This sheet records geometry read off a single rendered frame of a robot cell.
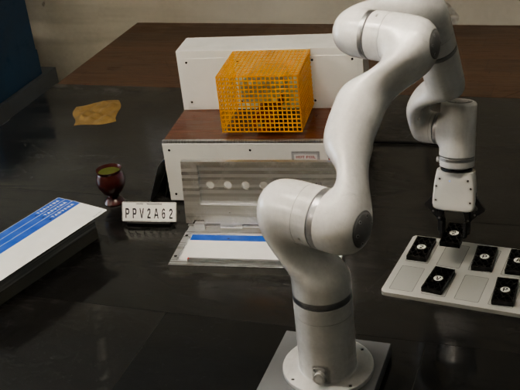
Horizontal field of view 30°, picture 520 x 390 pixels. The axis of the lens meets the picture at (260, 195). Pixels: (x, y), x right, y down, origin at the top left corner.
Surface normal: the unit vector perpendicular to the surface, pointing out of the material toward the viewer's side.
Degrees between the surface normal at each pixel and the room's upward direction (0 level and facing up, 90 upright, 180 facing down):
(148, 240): 0
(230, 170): 81
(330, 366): 90
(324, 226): 69
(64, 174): 0
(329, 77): 90
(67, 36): 90
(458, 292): 0
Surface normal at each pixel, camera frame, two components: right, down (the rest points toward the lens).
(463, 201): -0.38, 0.27
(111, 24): -0.33, 0.47
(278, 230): -0.55, 0.53
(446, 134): -0.65, 0.24
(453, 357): -0.11, -0.88
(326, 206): -0.46, -0.41
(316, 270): 0.03, -0.56
